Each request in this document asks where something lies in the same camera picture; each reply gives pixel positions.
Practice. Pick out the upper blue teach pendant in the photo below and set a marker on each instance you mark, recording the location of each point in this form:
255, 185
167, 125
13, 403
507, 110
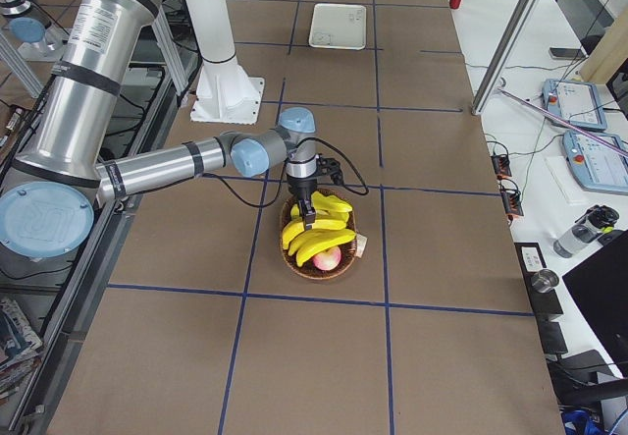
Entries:
576, 102

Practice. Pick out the lower blue teach pendant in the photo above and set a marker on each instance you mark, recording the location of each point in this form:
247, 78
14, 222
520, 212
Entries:
594, 166

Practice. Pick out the small metal cup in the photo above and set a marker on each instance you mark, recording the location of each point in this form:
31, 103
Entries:
544, 280

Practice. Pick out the aluminium frame post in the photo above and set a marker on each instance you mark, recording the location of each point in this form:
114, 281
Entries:
518, 20

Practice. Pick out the white bear tray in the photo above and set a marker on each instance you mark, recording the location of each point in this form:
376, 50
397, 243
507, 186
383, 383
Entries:
338, 26

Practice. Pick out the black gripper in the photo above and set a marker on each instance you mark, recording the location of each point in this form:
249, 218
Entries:
300, 189

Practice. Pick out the black monitor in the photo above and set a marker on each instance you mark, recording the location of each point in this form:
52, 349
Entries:
598, 286

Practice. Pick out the blue teach pendant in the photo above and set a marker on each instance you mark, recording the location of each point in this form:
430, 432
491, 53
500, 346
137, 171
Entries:
576, 102
594, 166

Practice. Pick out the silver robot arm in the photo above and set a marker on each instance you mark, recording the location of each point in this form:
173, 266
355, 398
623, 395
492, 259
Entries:
55, 183

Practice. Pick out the red pink apple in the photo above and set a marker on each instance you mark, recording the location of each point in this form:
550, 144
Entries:
327, 260

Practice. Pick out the clear water bottle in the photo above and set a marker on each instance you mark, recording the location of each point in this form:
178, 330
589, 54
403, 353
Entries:
595, 222

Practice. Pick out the brown wicker basket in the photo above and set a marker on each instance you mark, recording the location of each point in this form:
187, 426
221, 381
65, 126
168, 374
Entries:
349, 251

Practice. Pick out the front yellow banana bunch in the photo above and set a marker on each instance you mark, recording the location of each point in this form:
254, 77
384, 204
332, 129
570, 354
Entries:
321, 242

